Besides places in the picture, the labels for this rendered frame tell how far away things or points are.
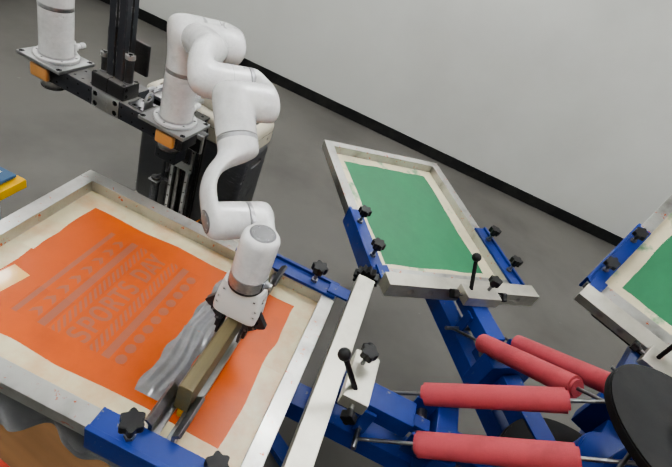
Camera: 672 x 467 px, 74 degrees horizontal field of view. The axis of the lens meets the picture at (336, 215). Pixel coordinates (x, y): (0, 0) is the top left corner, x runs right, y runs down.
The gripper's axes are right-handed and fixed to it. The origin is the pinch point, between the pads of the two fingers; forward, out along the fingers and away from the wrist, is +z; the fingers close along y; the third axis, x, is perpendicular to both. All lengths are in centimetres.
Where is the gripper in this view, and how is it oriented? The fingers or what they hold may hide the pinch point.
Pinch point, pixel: (231, 327)
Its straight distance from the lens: 104.4
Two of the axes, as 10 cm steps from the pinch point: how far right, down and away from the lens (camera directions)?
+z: -3.4, 7.5, 5.7
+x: -2.8, 4.9, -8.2
